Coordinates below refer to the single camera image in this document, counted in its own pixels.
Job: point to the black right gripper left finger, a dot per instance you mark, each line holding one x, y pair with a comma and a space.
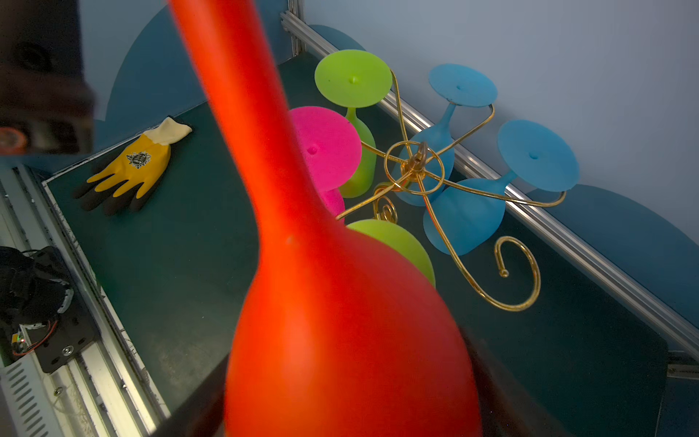
202, 414

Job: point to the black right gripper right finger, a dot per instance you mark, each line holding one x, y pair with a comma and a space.
507, 409

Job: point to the red wine glass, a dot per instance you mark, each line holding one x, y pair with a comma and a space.
339, 335

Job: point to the green wine glass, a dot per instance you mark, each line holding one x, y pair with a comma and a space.
355, 79
399, 239

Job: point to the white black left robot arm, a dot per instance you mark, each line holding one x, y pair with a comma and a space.
47, 106

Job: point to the right blue wine glass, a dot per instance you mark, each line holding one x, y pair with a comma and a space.
533, 153

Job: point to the blue wine glass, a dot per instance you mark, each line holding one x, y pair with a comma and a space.
461, 86
533, 153

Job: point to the left blue wine glass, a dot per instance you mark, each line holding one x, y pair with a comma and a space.
461, 86

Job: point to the pink wine glass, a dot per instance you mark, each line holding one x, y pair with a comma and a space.
332, 151

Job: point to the aluminium front base rails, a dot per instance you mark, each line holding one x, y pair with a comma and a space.
105, 390

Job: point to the yellow black work glove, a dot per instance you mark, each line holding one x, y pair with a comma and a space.
128, 180

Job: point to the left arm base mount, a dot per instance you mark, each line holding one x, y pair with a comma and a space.
42, 311

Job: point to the gold wire glass rack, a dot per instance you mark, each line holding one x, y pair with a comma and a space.
421, 174

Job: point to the aluminium left corner post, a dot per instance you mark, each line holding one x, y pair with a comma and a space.
291, 23

